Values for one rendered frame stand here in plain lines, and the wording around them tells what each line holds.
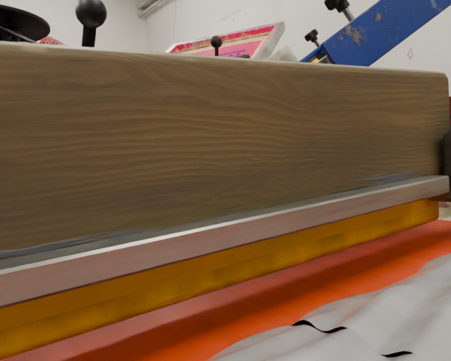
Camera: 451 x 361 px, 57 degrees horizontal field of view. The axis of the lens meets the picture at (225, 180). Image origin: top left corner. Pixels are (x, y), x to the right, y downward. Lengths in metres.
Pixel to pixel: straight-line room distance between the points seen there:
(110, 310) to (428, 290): 0.12
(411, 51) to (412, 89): 2.19
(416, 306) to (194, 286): 0.09
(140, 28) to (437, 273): 4.79
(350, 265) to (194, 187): 0.11
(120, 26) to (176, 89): 4.68
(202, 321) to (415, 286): 0.09
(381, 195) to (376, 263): 0.04
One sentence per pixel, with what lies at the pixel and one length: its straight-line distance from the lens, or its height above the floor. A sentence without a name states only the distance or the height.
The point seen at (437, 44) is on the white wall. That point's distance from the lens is 2.40.
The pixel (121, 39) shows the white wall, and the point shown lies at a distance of 4.80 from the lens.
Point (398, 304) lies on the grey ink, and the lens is 0.17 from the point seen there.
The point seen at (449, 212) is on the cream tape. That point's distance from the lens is 0.38.
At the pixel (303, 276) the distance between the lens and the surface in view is 0.22.
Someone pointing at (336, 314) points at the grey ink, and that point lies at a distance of 0.17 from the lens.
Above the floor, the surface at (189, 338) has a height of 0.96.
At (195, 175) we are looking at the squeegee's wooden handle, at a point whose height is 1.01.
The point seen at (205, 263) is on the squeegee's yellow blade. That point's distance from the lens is 0.18.
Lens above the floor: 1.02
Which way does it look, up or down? 5 degrees down
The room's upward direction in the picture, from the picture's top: 5 degrees counter-clockwise
